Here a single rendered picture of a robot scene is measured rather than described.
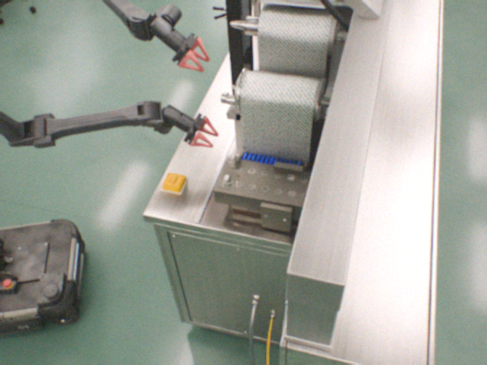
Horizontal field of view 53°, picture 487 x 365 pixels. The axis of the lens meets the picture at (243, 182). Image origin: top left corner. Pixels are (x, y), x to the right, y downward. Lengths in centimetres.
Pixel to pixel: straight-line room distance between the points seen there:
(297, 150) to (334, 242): 97
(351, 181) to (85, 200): 248
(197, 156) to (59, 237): 104
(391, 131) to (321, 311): 59
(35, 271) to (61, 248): 17
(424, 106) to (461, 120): 234
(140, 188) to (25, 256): 82
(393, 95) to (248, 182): 57
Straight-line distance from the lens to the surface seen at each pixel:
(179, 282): 209
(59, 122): 178
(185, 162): 191
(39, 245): 267
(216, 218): 171
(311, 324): 81
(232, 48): 190
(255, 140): 168
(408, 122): 126
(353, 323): 90
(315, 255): 70
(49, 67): 436
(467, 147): 346
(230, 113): 173
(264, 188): 162
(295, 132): 161
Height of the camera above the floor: 224
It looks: 48 degrees down
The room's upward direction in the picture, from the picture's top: 4 degrees counter-clockwise
